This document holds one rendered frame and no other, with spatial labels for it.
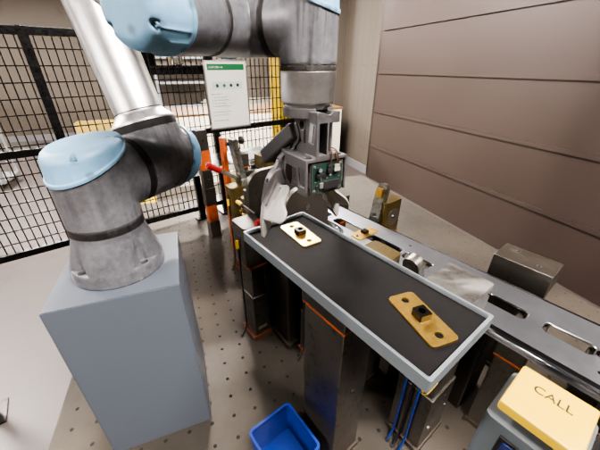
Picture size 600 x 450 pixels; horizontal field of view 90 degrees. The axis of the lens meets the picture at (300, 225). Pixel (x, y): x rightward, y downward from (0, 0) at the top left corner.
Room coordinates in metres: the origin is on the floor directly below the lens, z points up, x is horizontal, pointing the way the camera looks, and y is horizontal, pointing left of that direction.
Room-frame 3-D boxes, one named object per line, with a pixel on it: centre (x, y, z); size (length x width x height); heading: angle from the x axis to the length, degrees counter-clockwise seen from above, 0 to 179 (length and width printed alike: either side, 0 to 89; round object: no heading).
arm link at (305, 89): (0.45, -0.01, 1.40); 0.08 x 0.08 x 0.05
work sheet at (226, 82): (1.62, 0.36, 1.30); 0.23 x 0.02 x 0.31; 128
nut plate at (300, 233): (0.47, 0.00, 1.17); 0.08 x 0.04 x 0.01; 32
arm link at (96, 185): (0.47, 0.33, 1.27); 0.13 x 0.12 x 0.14; 156
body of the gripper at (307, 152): (0.44, -0.02, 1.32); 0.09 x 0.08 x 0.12; 32
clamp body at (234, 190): (1.01, 0.24, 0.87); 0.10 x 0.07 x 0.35; 128
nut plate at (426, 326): (0.26, -0.15, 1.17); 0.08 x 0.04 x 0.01; 20
